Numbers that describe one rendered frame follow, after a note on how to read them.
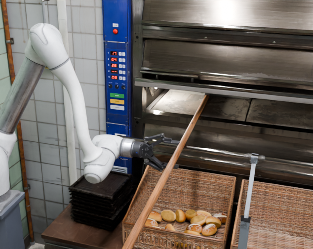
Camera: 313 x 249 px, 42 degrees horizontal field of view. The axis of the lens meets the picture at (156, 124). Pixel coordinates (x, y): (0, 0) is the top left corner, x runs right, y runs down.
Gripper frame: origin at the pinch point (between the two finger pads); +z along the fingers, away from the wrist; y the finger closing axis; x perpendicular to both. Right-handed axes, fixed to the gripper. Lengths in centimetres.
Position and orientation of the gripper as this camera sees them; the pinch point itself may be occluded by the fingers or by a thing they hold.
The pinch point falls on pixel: (175, 154)
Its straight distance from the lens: 192.6
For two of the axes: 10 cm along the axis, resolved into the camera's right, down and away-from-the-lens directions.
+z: 9.6, 1.2, -2.5
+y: -0.1, 9.3, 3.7
